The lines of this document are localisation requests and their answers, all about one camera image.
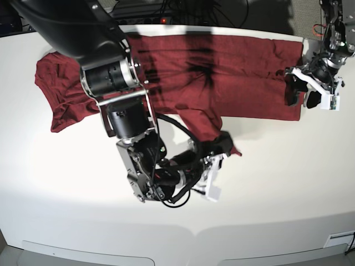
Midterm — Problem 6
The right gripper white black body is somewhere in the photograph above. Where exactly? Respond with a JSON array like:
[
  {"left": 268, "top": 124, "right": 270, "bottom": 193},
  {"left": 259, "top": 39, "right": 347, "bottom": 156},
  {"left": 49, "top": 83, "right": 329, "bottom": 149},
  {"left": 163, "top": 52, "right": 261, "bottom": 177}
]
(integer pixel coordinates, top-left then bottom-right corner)
[{"left": 191, "top": 154, "right": 226, "bottom": 199}]

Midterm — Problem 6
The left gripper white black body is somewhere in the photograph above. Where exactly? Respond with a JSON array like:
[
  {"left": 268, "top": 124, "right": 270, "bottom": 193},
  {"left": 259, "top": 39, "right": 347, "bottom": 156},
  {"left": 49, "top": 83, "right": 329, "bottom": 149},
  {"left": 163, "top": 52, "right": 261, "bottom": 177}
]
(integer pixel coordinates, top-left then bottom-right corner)
[{"left": 284, "top": 59, "right": 344, "bottom": 104}]

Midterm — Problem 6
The dark red long-sleeve T-shirt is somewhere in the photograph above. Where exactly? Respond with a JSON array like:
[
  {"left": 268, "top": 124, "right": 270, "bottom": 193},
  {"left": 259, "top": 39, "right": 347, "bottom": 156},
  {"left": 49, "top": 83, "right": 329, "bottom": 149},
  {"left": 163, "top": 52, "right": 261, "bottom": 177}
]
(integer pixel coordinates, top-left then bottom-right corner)
[{"left": 34, "top": 33, "right": 305, "bottom": 157}]

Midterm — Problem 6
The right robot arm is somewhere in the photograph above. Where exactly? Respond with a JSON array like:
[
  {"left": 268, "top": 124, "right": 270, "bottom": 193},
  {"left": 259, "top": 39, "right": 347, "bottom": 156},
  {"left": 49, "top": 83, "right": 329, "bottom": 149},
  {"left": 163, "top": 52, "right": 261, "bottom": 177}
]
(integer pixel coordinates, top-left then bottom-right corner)
[{"left": 11, "top": 1, "right": 232, "bottom": 208}]

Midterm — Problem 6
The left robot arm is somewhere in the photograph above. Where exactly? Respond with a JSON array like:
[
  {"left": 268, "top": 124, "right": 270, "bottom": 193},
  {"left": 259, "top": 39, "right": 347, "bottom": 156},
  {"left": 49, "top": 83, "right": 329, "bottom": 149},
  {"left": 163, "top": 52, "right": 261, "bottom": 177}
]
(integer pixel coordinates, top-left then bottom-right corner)
[{"left": 285, "top": 1, "right": 354, "bottom": 111}]

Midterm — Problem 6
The white label plate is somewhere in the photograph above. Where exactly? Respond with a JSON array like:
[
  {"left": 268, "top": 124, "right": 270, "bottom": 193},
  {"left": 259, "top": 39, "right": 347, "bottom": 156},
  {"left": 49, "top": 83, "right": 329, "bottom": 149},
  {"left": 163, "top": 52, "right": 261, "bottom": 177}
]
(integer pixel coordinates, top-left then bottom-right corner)
[{"left": 323, "top": 231, "right": 354, "bottom": 248}]

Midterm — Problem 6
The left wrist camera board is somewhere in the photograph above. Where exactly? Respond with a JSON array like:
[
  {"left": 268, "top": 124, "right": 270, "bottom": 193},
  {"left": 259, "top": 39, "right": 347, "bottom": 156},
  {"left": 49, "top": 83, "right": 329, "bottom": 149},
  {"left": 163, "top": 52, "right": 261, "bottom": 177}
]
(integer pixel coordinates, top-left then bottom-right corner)
[{"left": 320, "top": 94, "right": 341, "bottom": 111}]

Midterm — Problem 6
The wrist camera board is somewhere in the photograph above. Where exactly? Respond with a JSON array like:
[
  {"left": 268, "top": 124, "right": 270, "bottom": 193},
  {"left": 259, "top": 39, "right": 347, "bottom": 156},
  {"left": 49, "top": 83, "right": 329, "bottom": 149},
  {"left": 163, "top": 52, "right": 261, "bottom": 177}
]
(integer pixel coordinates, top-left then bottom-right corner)
[
  {"left": 320, "top": 94, "right": 341, "bottom": 111},
  {"left": 204, "top": 185, "right": 221, "bottom": 202}
]

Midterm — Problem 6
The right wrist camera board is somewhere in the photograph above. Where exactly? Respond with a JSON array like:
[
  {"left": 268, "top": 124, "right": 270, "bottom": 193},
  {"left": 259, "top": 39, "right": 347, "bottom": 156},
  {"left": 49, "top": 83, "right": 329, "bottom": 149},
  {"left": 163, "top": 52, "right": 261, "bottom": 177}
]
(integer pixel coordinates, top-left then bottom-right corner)
[{"left": 204, "top": 185, "right": 221, "bottom": 202}]

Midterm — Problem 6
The black power strip red switch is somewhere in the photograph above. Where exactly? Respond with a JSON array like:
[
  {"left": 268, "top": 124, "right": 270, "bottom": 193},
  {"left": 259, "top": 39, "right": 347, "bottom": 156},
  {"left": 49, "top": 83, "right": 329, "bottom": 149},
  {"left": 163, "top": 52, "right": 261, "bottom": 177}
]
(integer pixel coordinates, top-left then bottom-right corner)
[{"left": 115, "top": 16, "right": 172, "bottom": 25}]

